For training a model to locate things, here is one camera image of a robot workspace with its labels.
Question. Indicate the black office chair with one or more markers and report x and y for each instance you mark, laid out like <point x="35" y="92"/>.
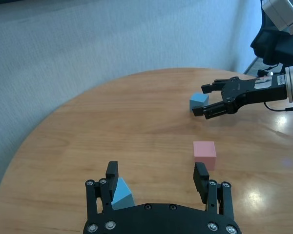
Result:
<point x="266" y="44"/>

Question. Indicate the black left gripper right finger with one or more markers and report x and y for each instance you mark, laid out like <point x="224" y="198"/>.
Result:
<point x="202" y="180"/>

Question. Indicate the pink cube block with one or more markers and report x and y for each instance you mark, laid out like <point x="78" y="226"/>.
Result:
<point x="205" y="153"/>

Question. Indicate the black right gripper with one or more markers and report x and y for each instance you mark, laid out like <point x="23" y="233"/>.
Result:
<point x="249" y="93"/>

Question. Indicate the black wall rail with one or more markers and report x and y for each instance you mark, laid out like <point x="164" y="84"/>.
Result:
<point x="5" y="1"/>

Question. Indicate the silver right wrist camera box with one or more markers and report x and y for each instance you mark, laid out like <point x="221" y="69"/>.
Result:
<point x="280" y="12"/>

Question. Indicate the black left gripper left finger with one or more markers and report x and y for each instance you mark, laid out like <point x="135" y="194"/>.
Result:
<point x="92" y="197"/>

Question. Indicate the blue cube block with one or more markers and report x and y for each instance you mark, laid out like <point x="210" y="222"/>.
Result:
<point x="197" y="98"/>
<point x="123" y="197"/>

